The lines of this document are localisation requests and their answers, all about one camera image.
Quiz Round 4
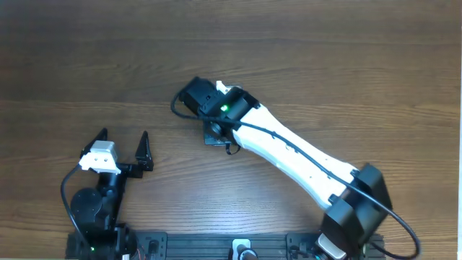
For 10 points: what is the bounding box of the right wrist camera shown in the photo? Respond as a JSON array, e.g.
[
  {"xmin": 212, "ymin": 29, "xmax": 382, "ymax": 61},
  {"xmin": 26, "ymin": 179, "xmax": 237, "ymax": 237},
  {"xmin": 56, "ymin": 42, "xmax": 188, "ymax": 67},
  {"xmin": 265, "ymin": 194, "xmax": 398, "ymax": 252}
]
[{"xmin": 215, "ymin": 80, "xmax": 232, "ymax": 95}]

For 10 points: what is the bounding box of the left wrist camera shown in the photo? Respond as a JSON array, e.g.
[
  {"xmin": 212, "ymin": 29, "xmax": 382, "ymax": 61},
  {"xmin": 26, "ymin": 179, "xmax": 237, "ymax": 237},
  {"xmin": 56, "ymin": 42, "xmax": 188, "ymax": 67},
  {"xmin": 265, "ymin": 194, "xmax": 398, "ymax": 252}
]
[{"xmin": 78, "ymin": 140, "xmax": 122, "ymax": 175}]

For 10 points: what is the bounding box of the mounting rail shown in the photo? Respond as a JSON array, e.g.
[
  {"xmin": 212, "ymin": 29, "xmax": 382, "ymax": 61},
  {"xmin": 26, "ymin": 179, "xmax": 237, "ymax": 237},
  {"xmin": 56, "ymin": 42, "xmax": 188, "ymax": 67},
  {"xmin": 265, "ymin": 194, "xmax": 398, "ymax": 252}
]
[{"xmin": 66, "ymin": 230, "xmax": 387, "ymax": 260}]

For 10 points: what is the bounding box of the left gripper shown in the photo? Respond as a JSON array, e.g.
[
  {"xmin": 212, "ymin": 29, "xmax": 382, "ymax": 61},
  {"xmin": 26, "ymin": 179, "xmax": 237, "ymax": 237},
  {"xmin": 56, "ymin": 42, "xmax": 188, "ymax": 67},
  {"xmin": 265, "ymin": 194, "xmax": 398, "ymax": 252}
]
[{"xmin": 79, "ymin": 127, "xmax": 154, "ymax": 178}]

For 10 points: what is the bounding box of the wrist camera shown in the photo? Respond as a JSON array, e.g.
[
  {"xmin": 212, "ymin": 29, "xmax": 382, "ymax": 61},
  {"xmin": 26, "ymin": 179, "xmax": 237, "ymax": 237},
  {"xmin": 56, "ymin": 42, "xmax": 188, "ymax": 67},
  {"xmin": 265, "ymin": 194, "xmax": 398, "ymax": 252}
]
[
  {"xmin": 215, "ymin": 80, "xmax": 232, "ymax": 95},
  {"xmin": 78, "ymin": 140, "xmax": 122, "ymax": 175}
]

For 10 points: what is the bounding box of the black cable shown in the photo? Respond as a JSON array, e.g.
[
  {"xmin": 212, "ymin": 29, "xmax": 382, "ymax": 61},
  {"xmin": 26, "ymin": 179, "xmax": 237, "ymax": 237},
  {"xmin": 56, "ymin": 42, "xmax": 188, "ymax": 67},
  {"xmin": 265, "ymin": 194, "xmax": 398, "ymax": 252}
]
[
  {"xmin": 60, "ymin": 164, "xmax": 91, "ymax": 260},
  {"xmin": 170, "ymin": 90, "xmax": 422, "ymax": 260}
]

